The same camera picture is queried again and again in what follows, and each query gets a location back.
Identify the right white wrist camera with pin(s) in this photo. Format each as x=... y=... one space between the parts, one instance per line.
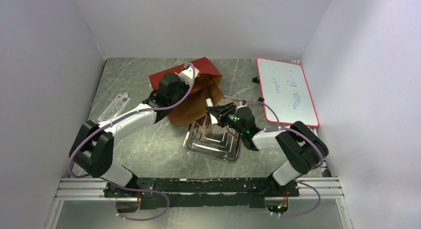
x=241 y=104

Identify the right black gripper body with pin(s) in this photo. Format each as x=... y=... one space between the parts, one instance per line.
x=224 y=114

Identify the pink framed whiteboard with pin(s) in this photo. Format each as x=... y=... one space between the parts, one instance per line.
x=285 y=91

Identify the clear plastic packet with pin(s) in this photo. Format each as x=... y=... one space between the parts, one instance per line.
x=115 y=108

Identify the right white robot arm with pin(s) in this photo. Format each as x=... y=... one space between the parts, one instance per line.
x=303 y=149

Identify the orange fake croissant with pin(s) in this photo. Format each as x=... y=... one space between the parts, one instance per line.
x=205 y=84

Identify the silver metal tray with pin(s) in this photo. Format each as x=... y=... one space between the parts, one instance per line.
x=210 y=140

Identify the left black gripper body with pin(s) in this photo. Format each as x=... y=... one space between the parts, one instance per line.
x=183 y=89

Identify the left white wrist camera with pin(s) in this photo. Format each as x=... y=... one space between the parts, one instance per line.
x=187 y=75

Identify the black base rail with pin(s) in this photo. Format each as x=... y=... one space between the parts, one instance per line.
x=198 y=192

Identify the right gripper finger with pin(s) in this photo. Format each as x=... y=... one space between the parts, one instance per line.
x=221 y=108
x=220 y=118

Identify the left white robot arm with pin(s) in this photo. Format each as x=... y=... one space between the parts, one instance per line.
x=93 y=148

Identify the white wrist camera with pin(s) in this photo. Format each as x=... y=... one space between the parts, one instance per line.
x=187 y=75
x=241 y=104

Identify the red paper bag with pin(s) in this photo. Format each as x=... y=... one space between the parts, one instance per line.
x=194 y=107

